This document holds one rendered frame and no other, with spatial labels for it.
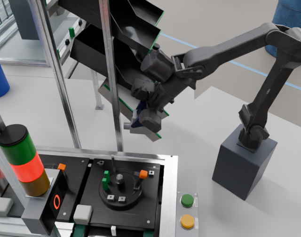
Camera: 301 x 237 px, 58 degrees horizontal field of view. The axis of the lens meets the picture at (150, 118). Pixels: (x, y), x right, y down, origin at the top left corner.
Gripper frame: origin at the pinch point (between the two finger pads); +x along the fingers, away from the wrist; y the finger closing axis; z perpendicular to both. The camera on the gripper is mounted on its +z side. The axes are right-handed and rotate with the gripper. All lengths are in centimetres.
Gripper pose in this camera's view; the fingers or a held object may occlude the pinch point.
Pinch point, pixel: (139, 114)
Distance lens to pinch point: 79.6
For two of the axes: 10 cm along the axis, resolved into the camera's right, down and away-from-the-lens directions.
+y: -0.2, 6.3, -7.8
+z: -7.5, -5.3, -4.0
